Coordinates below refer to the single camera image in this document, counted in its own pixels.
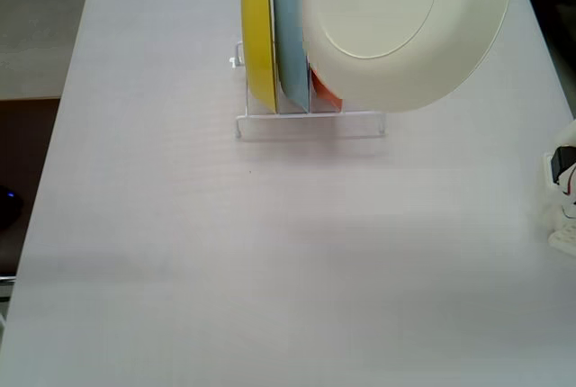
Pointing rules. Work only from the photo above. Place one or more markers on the pink plastic plate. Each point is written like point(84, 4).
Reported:
point(321, 90)

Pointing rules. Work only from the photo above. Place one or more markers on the blue plate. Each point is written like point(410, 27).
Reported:
point(288, 36)

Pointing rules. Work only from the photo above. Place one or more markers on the white plate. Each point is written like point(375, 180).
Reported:
point(382, 9)

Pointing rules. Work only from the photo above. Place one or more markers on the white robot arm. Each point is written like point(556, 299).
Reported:
point(564, 238)

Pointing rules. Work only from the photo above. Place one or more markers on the yellow plate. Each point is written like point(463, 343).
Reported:
point(258, 36)

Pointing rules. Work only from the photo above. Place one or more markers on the dark brown side table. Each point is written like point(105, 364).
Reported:
point(22, 144)

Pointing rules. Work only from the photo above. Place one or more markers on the black computer mouse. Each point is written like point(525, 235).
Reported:
point(9, 207)

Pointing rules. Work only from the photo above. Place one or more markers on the silver metal bar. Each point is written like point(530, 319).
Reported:
point(5, 281)

